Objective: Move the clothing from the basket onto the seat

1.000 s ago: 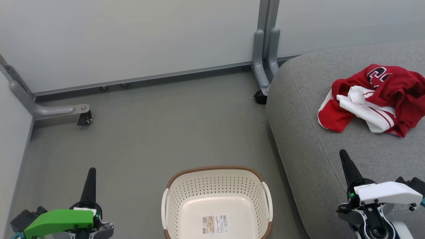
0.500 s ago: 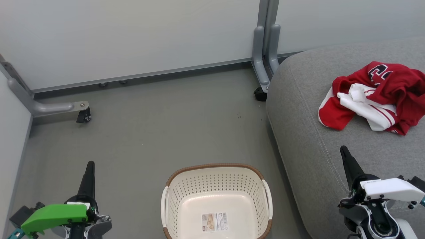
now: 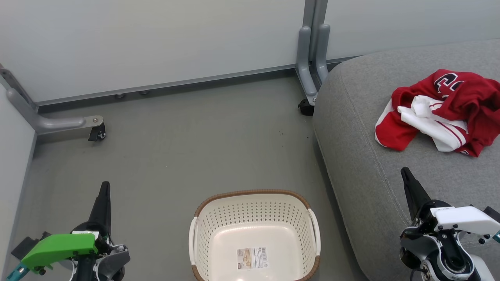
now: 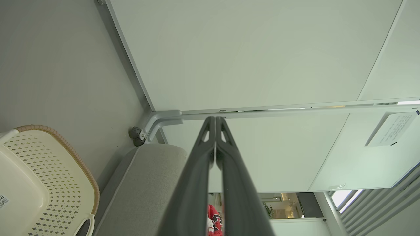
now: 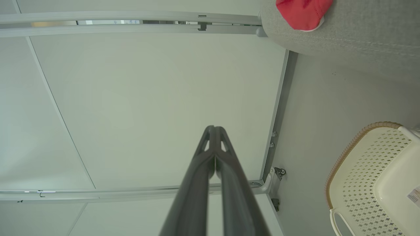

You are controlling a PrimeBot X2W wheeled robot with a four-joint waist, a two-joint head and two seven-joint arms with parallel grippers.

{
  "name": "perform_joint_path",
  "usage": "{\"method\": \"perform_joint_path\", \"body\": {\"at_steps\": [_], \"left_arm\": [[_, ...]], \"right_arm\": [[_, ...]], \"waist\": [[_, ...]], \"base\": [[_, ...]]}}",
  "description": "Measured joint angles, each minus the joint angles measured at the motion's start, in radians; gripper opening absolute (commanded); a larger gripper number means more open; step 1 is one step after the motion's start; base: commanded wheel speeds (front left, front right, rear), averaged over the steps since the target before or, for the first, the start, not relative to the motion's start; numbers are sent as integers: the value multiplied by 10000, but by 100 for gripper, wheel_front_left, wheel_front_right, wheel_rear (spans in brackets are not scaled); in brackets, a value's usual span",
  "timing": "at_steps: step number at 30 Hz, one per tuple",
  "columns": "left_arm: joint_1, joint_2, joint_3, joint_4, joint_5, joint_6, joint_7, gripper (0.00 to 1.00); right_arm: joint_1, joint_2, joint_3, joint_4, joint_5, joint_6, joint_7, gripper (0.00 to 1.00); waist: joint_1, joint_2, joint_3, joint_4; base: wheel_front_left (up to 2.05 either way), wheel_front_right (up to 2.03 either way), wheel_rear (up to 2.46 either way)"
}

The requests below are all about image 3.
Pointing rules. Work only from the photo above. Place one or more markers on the grey partition foot with caster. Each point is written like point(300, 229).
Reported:
point(50, 124)

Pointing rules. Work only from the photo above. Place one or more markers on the grey partition base rail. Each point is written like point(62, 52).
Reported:
point(175, 84)

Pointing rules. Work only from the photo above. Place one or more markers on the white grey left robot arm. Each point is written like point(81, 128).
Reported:
point(113, 263)

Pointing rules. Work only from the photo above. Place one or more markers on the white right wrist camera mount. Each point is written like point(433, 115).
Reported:
point(465, 218)

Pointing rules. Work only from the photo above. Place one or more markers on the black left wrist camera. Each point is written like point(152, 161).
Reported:
point(27, 244)

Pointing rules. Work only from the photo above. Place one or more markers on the red and white jersey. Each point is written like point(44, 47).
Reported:
point(476, 105)

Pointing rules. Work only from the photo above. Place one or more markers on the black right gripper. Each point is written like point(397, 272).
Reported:
point(425, 218)

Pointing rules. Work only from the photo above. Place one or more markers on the white perforated laundry basket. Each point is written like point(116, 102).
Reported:
point(218, 226)

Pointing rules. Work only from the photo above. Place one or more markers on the grey metal partition post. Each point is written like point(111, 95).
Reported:
point(308, 78)

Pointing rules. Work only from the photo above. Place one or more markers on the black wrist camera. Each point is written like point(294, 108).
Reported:
point(493, 214)
point(27, 244)

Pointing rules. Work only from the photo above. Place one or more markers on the black caster wheel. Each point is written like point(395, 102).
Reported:
point(97, 133)
point(306, 108)

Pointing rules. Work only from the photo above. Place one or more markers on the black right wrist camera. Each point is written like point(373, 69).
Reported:
point(493, 214)

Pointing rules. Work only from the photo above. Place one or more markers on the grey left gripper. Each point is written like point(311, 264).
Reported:
point(103, 242)

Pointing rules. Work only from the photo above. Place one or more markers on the grey fabric sofa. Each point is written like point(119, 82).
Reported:
point(371, 175)

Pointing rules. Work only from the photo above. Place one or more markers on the paper label sticker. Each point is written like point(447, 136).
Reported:
point(252, 258)

